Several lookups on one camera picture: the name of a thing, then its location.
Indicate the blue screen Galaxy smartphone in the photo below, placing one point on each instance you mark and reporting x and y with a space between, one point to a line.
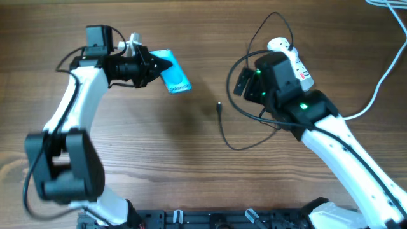
174 77

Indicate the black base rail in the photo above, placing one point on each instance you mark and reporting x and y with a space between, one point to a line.
277 218

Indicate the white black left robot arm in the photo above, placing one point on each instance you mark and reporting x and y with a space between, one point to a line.
63 162

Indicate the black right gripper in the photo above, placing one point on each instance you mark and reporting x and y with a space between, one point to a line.
251 94

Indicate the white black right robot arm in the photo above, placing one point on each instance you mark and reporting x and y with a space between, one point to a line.
315 121

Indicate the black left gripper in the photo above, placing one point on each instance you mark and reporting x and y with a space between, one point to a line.
147 60

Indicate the white power strip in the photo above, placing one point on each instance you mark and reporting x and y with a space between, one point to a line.
281 44

